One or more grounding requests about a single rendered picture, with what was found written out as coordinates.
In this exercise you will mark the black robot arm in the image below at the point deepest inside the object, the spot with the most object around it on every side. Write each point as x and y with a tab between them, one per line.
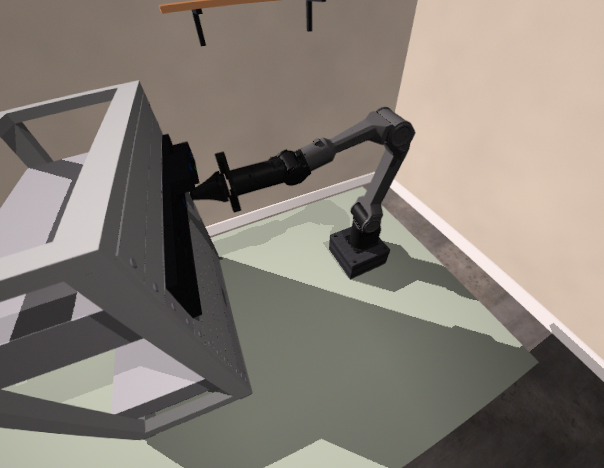
379	126

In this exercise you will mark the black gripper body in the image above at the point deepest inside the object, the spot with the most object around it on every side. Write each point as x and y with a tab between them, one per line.
239	179

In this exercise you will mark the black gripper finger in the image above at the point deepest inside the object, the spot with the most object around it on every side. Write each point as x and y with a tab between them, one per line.
216	196
213	184

